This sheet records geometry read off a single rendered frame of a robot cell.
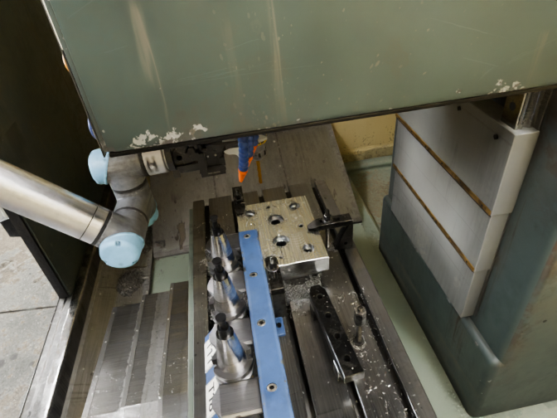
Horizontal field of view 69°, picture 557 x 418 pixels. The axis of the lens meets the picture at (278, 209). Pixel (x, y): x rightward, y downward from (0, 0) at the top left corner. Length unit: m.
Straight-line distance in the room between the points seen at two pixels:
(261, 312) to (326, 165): 1.29
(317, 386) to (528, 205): 0.57
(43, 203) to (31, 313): 1.99
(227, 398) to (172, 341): 0.68
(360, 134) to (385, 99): 1.62
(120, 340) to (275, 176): 0.94
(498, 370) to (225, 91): 0.91
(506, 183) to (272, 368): 0.54
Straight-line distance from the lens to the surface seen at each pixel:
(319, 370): 1.01
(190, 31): 0.47
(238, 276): 0.77
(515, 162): 0.84
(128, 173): 0.89
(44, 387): 1.32
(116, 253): 0.83
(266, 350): 0.66
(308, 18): 0.48
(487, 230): 0.93
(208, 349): 1.04
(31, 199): 0.83
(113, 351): 1.40
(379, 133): 2.20
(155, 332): 1.37
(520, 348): 1.10
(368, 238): 1.72
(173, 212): 1.84
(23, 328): 2.72
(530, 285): 0.94
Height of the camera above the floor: 1.77
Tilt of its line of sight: 38 degrees down
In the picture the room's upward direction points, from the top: 6 degrees counter-clockwise
